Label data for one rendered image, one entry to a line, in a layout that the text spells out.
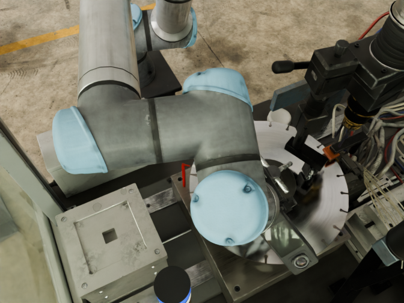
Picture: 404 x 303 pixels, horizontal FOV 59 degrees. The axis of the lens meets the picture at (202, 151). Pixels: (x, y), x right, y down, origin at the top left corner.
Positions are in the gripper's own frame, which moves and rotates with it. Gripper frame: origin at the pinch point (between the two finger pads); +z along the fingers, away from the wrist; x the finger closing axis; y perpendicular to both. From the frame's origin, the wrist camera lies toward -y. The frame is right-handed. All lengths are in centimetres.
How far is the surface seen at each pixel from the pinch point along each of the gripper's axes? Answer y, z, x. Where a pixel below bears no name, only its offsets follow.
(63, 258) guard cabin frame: 14.9, -0.1, 47.2
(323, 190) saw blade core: -0.4, 9.3, -9.3
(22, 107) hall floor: 124, 87, 105
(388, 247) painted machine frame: -13.5, -3.3, -12.8
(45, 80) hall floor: 138, 98, 91
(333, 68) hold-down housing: 13.1, -16.7, -19.6
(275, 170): 7.3, 1.7, -3.7
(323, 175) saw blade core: 2.1, 10.9, -11.0
